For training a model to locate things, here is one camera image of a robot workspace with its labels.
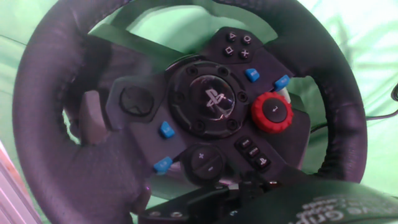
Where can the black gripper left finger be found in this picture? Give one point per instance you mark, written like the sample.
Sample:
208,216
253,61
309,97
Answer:
211,202

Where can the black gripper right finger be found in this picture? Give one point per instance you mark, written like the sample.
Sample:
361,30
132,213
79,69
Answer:
326,205

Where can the black racing steering wheel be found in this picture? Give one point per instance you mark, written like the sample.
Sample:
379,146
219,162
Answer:
46,93

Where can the green cloth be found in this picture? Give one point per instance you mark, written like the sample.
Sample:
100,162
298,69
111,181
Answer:
373,46

